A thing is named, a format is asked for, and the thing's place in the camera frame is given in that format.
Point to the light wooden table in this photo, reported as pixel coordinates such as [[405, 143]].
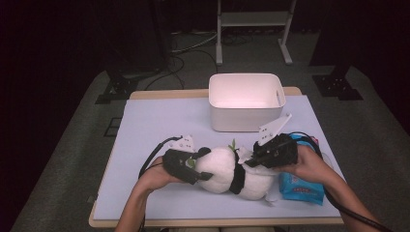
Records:
[[167, 94]]

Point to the white wet wipe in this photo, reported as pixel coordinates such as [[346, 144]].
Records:
[[245, 154]]

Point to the person's right hand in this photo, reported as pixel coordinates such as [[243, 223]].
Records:
[[306, 166]]

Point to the panda plush toy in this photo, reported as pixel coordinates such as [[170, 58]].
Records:
[[219, 170]]

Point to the blue wet wipe packet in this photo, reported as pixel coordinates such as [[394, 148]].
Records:
[[301, 193]]

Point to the lavender table mat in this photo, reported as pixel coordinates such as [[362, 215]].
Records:
[[193, 206]]

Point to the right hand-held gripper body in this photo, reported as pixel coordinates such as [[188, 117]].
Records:
[[282, 151]]

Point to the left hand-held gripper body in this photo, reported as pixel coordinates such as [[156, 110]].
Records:
[[174, 162]]

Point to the black stand base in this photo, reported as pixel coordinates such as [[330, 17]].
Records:
[[117, 88], [336, 87]]

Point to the person's left hand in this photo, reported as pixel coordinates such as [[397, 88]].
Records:
[[156, 175]]

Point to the white plastic bin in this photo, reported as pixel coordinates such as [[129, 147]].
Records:
[[245, 119]]

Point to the white metal stand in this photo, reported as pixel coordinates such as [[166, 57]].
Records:
[[253, 18]]

